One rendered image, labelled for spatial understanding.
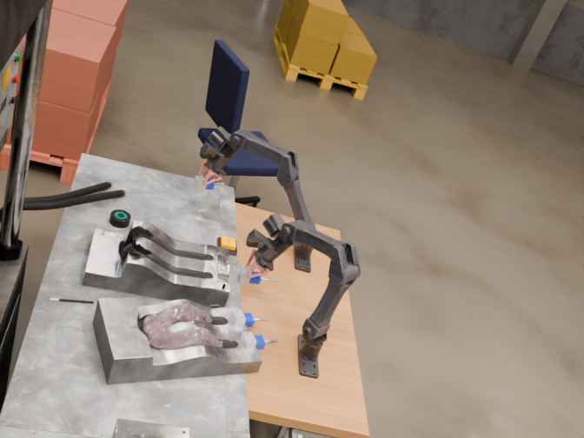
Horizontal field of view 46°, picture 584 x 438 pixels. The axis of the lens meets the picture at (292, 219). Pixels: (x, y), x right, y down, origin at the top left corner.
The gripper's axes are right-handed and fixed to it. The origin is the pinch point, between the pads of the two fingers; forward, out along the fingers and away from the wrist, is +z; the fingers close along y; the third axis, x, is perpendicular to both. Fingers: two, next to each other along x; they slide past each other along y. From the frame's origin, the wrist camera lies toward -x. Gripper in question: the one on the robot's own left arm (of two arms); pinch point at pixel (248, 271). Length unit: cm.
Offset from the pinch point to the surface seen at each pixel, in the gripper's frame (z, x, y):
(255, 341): 5.0, 5.4, 28.0
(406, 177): -8, 211, -304
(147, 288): 25.9, -24.5, 5.5
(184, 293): 18.8, -13.6, 5.6
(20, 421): 43, -49, 65
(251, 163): 25, 42, -165
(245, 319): 6.2, 3.0, 18.0
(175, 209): 24, -15, -54
